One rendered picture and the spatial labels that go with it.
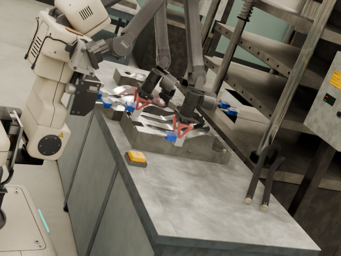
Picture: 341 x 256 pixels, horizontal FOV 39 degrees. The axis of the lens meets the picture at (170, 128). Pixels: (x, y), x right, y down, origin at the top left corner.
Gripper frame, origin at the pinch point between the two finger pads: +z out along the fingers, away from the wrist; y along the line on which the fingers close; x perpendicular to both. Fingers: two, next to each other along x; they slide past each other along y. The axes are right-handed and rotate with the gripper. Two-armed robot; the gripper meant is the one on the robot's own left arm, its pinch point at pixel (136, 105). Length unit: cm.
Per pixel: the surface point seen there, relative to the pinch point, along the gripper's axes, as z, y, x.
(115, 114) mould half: 13.0, 9.1, 2.8
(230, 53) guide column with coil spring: -24, 73, -71
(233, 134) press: 8, 28, -77
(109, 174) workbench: 33.0, -12.3, -1.4
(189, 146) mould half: 0.7, -18.7, -25.1
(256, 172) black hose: -8, -37, -51
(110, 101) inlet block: 10.8, 15.8, 5.8
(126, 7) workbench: 63, 392, -101
